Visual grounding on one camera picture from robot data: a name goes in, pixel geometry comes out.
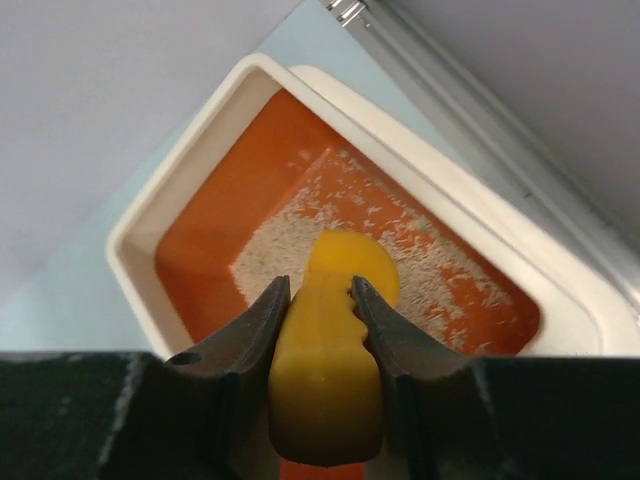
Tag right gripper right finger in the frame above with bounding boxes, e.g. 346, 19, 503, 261
351, 277, 639, 479

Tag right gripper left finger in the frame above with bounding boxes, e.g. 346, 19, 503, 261
1, 276, 291, 479

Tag orange plastic scoop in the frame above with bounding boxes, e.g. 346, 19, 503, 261
268, 230, 400, 467

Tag clean litter grains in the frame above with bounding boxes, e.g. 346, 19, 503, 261
230, 149, 539, 354

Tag white orange litter box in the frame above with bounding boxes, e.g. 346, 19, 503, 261
107, 54, 639, 357

